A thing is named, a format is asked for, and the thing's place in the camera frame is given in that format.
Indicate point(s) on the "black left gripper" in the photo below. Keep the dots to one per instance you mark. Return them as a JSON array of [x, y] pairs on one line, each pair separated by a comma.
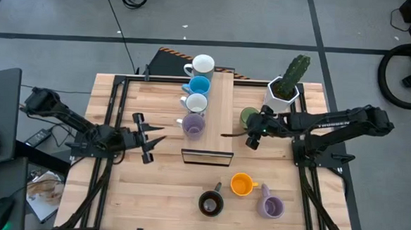
[[137, 139]]

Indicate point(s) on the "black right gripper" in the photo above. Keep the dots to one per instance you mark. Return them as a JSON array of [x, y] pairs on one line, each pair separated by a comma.
[[259, 126]]

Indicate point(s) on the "green mug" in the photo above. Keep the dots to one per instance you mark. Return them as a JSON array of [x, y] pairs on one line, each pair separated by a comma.
[[246, 117]]

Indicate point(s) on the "yellow orange mug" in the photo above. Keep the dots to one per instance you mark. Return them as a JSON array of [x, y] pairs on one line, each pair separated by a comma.
[[241, 184]]

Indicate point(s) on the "blue mug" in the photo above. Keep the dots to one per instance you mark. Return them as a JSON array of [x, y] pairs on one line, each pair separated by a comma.
[[199, 85]]

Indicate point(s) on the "brown teal glazed mug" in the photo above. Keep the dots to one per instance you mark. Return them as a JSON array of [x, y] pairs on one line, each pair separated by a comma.
[[210, 203]]

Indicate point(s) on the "grey mug white interior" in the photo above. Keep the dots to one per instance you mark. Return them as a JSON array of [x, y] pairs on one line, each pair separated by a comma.
[[202, 65]]

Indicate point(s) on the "lilac ribbed mug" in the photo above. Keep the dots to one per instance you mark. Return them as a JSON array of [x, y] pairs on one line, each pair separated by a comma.
[[271, 206]]

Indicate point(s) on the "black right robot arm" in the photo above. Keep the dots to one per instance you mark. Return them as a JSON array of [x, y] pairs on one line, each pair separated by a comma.
[[332, 123]]

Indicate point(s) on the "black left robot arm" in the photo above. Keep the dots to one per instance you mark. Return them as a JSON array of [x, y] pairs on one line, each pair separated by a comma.
[[71, 118]]

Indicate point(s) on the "white hexagonal plant pot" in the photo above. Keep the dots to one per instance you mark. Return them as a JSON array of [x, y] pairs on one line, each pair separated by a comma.
[[273, 102]]

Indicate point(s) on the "black ramp hazard stripe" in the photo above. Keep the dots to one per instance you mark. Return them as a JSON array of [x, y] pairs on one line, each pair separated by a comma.
[[169, 64]]

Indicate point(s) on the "green cactus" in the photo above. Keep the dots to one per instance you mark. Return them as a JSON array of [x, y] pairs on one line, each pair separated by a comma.
[[294, 74]]

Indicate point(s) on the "black power adapter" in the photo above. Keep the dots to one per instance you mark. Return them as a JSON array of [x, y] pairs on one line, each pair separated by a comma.
[[38, 138]]

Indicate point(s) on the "crumpled brown paper bag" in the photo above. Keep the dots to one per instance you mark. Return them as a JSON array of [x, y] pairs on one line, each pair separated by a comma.
[[45, 187]]

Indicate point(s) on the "black computer mouse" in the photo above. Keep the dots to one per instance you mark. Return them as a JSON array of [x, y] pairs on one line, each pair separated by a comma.
[[0, 211]]

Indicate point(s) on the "wooden shelf with black frame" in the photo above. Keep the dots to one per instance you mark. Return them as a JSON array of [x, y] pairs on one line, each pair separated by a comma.
[[221, 112]]

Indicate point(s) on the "black metal table frame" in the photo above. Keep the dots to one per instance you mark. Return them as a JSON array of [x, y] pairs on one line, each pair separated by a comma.
[[158, 78]]

